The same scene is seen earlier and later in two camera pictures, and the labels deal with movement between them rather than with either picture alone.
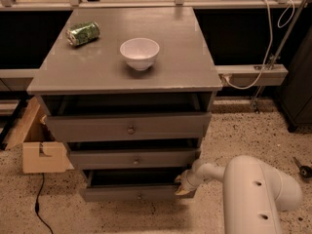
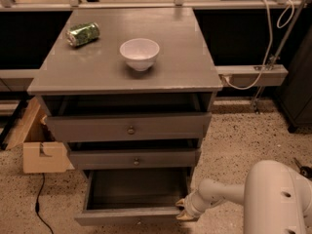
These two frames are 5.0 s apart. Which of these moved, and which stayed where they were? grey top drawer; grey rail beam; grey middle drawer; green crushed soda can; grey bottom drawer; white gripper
Moved: grey bottom drawer; white gripper
Stayed: grey middle drawer; green crushed soda can; grey rail beam; grey top drawer
